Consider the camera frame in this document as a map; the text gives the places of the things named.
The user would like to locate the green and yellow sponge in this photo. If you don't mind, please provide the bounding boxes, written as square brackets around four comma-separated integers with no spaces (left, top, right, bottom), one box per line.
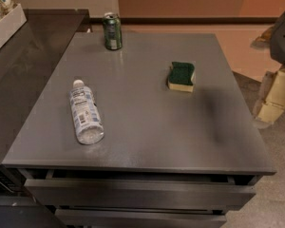
[167,62,195,92]

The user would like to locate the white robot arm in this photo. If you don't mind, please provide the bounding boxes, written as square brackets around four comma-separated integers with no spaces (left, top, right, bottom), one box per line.
[253,11,285,128]

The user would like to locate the lower grey drawer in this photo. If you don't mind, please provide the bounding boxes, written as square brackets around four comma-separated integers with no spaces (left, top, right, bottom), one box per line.
[55,209,226,228]

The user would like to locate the grey drawer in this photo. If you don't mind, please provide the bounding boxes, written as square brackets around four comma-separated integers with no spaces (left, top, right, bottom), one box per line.
[55,209,226,228]
[25,170,256,210]

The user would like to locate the clear plastic water bottle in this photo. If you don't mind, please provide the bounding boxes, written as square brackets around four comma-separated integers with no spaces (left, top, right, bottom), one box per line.
[69,80,105,145]

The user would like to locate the upper grey drawer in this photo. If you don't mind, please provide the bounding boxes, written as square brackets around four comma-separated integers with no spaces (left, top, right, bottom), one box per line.
[25,170,256,210]

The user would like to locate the dark side counter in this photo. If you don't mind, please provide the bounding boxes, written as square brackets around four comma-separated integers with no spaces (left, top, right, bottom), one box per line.
[0,9,89,164]

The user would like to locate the green soda can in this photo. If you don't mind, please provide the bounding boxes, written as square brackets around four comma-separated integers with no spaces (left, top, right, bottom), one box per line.
[103,12,123,50]

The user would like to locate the white snack box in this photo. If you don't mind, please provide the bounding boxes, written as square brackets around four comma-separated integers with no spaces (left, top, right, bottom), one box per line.
[0,4,27,48]

